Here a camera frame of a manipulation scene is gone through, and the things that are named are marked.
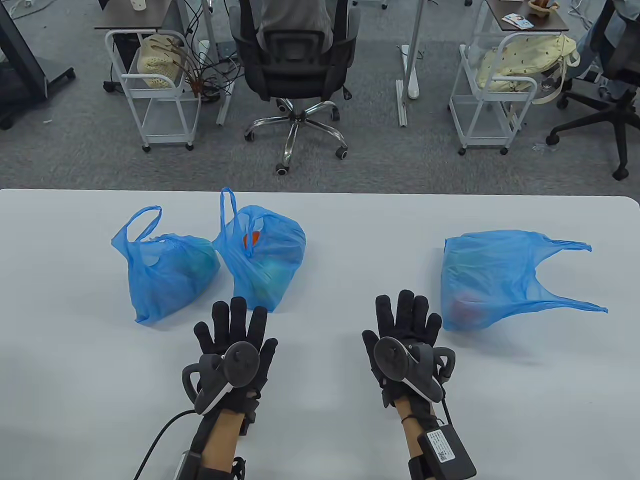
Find yellow patterned cloth bag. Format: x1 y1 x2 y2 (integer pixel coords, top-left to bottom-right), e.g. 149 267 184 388
475 34 581 105

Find black stand base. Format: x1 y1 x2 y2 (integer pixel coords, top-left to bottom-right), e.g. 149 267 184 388
0 0 77 131

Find brown desk top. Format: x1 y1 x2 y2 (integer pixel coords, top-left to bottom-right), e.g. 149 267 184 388
95 0 176 30
484 0 570 34

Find tangled dark cables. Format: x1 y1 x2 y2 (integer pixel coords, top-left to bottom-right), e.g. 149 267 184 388
170 0 246 103

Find grey tracking controller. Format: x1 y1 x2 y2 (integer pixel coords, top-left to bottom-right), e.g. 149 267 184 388
181 341 261 416
374 336 457 401

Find white desk leg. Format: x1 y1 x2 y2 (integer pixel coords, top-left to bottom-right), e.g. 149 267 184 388
396 0 426 127
200 0 236 126

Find person's right hand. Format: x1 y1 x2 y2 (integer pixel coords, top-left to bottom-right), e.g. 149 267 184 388
362 292 443 408

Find cream knit bag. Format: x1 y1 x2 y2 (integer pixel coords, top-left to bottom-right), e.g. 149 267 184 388
136 34 188 91

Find black cable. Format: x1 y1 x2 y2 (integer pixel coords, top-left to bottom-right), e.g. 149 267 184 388
132 410 198 480

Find black forearm strap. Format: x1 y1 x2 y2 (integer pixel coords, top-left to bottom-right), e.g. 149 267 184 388
407 455 436 480
192 467 246 480

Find person's left hand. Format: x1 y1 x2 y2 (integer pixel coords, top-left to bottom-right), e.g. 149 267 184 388
193 297 279 418

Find black forearm sensor box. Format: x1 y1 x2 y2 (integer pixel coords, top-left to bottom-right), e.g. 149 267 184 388
172 450 201 480
416 424 477 480

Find black chair chrome base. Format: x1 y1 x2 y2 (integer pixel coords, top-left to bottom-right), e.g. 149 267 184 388
229 0 362 176

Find person's left forearm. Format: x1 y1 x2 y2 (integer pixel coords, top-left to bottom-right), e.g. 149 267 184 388
190 407 246 480

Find blue plastic bag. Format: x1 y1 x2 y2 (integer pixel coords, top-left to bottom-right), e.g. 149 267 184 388
212 187 307 314
111 205 221 326
441 230 609 332

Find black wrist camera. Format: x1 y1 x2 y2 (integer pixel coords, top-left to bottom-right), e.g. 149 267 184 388
240 392 261 436

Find white rolling cart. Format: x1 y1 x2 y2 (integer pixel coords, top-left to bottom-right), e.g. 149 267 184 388
448 32 538 156
104 29 202 153

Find person's right forearm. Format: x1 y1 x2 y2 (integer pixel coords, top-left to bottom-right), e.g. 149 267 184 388
400 400 441 480

